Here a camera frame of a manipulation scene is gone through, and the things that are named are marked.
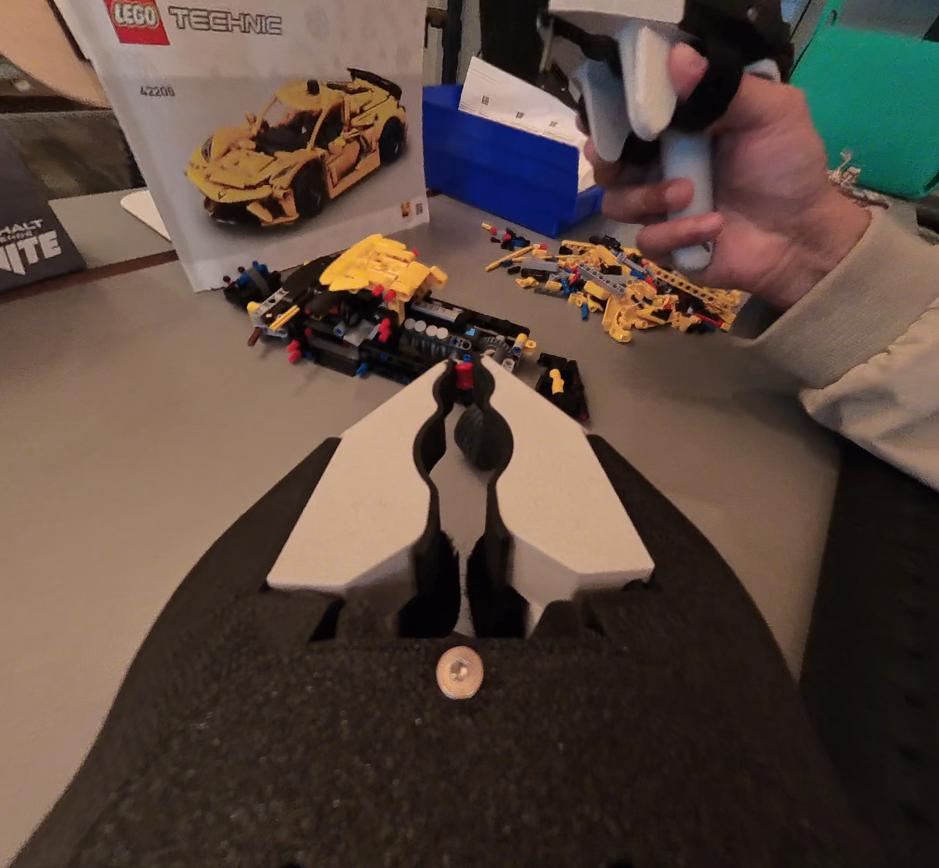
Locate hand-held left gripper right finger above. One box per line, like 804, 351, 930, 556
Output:
466, 354, 655, 638

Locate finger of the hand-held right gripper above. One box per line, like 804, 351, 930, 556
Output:
546, 0, 688, 26
541, 33, 588, 87

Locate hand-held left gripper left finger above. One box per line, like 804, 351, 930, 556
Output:
266, 359, 463, 638

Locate black toy tyre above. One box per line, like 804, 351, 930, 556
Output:
453, 404, 514, 473

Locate partly built toy car chassis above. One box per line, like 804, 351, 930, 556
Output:
248, 233, 531, 386

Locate person's right hand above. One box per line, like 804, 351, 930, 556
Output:
578, 48, 870, 307

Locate white paper sheets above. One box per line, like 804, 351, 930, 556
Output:
457, 57, 597, 194

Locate blue plastic bin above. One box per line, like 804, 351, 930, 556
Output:
422, 83, 606, 239

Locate small black brick assembly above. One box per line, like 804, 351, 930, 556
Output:
534, 353, 591, 423

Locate green folding box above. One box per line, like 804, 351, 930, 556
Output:
788, 0, 939, 201

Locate wooden skeleton model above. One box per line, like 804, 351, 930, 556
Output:
829, 149, 892, 208

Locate pile of loose bricks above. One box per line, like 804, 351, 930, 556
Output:
480, 222, 749, 344

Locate black brick assembly blue pins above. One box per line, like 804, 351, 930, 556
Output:
222, 261, 283, 311

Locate toy car instruction booklet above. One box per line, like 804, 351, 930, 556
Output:
40, 0, 431, 294

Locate white stand base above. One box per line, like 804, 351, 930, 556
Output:
119, 189, 173, 241

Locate toy car set box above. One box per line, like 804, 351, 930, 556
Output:
0, 112, 88, 294

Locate wooden board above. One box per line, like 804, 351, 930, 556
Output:
0, 0, 412, 106

